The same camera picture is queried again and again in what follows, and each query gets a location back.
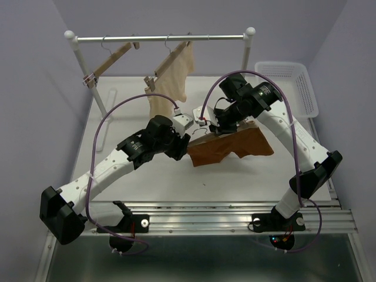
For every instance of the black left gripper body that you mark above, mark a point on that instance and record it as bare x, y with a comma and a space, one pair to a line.
169, 145

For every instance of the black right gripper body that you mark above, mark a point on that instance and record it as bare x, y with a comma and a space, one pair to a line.
230, 116

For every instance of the wooden hanger for brown underwear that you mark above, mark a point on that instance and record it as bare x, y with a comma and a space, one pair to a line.
207, 137

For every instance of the brown underwear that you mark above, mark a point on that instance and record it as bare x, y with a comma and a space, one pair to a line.
247, 142

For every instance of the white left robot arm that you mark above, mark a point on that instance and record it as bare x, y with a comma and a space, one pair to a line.
65, 210

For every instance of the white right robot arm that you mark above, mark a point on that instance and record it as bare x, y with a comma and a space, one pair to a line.
268, 104

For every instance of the cream underwear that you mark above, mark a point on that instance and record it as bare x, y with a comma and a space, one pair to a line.
172, 86

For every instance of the wooden hanger with cream underwear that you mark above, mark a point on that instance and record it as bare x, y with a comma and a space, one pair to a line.
180, 61

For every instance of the empty wooden clip hanger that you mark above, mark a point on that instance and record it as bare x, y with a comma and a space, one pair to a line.
91, 80

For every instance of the white plastic basket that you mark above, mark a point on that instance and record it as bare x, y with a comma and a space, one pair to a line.
294, 81

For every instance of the white metal clothes rack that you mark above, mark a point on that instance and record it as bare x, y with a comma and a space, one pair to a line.
74, 42

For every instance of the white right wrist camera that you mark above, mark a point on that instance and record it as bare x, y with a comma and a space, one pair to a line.
204, 116

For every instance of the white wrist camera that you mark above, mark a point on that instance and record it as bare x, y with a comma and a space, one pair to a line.
181, 122
204, 116

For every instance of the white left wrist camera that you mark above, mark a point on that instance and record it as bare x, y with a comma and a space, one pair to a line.
181, 122

